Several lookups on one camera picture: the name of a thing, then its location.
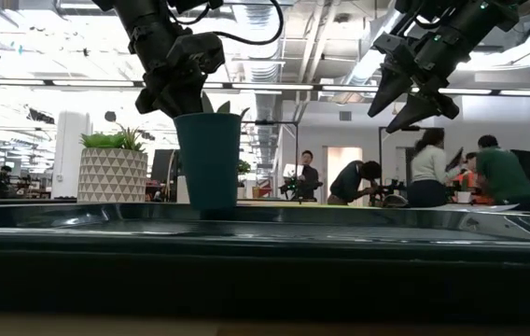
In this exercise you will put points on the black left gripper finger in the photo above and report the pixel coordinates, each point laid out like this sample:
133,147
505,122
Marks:
153,98
183,100

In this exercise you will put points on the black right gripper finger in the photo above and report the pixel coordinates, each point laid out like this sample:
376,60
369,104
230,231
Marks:
391,91
426,112

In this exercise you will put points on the teal plastic cup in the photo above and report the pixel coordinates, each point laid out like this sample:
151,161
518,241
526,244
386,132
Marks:
209,158

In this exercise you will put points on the background black robot arm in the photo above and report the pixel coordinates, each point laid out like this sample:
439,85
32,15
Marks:
388,193

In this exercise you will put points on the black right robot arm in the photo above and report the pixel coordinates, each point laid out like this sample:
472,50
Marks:
493,14

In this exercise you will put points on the dark green serving tray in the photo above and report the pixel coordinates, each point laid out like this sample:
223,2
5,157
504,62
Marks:
265,280

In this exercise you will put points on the snake plant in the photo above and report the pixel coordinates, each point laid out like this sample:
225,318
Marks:
206,105

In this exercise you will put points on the person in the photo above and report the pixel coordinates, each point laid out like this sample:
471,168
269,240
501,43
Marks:
349,182
503,177
311,179
428,168
468,183

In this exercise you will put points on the green succulent plant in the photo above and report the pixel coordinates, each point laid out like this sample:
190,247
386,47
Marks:
106,140

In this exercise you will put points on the triangle patterned plant pot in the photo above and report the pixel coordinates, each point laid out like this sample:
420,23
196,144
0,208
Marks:
112,175

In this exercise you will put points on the white cylindrical pot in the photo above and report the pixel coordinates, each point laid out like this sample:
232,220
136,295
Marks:
182,189

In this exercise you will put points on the small potted plant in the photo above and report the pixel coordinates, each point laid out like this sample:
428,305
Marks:
243,168

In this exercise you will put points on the white mug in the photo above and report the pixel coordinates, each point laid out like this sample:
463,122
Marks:
464,197

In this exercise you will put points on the white pillar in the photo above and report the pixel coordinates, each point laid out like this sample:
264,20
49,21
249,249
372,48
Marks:
71,158

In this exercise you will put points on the white laptop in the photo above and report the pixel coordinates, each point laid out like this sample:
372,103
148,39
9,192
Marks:
293,171

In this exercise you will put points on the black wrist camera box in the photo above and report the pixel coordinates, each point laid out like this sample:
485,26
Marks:
204,51

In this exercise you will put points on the black metal frame stand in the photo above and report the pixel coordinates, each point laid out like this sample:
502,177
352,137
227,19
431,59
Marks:
297,149
380,154

